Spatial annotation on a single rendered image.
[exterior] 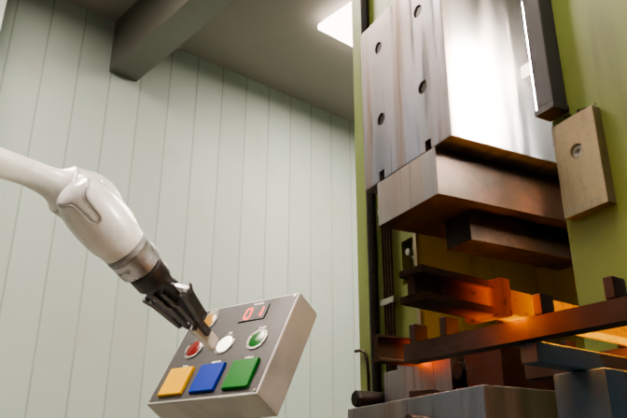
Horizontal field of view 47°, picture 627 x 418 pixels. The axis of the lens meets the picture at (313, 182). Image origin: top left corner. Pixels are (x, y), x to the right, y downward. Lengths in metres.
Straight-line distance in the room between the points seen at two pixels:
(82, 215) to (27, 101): 3.38
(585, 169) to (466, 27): 0.41
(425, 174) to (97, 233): 0.61
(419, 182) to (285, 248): 4.05
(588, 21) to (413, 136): 0.37
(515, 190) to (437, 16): 0.37
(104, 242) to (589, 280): 0.83
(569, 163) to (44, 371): 3.50
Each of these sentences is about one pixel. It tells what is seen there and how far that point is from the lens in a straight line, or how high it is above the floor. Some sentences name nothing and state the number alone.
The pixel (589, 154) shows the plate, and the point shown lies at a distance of 1.24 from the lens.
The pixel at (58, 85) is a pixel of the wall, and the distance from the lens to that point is 4.83.
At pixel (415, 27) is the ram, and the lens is 1.52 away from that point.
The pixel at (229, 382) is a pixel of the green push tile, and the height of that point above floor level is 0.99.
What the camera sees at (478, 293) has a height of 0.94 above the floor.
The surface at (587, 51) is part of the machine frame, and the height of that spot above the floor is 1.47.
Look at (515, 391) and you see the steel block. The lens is 1.12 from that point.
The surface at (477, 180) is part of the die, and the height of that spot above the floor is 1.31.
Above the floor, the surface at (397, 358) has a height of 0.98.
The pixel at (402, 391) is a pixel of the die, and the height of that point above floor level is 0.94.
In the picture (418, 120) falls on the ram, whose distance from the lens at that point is 1.42.
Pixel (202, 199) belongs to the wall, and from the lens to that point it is 5.05.
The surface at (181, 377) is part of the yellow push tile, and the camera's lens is 1.73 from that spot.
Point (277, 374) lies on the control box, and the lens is 1.59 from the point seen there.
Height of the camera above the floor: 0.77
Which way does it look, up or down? 23 degrees up
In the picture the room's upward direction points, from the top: straight up
